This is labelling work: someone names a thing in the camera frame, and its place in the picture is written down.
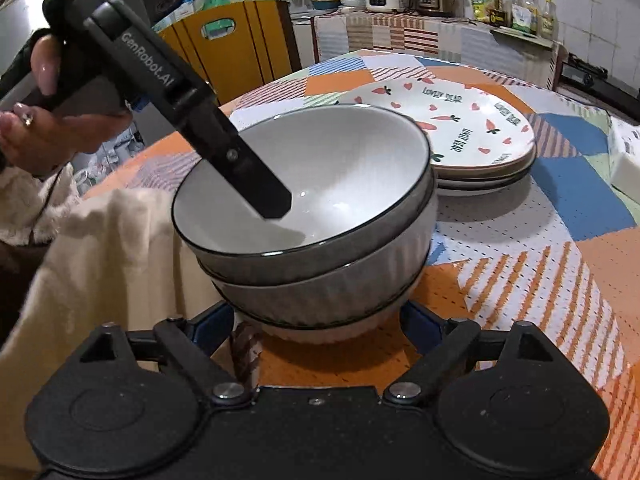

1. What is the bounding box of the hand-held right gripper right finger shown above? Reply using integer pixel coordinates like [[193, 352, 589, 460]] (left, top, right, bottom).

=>
[[382, 300, 551, 403]]

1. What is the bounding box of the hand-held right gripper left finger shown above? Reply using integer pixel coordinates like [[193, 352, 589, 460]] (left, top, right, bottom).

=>
[[77, 301, 251, 403]]

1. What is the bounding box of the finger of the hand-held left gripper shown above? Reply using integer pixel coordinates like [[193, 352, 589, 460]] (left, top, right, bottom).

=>
[[172, 102, 293, 221]]

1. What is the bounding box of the white plate carrot print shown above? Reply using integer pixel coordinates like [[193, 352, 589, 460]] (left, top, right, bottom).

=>
[[340, 79, 537, 179]]

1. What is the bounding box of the person's left hand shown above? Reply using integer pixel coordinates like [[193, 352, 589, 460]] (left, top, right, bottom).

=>
[[0, 30, 135, 177]]

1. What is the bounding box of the cream clothing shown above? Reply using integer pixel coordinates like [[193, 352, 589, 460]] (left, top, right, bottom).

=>
[[0, 187, 237, 378]]

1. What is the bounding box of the striped counter cloth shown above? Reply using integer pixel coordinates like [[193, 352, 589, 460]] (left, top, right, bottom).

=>
[[311, 9, 562, 92]]

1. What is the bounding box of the white tissue pack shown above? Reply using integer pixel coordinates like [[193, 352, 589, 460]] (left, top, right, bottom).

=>
[[606, 116, 640, 205]]

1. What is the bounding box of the black gas stove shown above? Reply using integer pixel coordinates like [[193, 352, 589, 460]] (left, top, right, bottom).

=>
[[559, 54, 640, 127]]

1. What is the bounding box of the wooden cutting board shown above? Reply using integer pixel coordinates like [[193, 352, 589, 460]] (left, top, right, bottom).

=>
[[489, 26, 562, 45]]

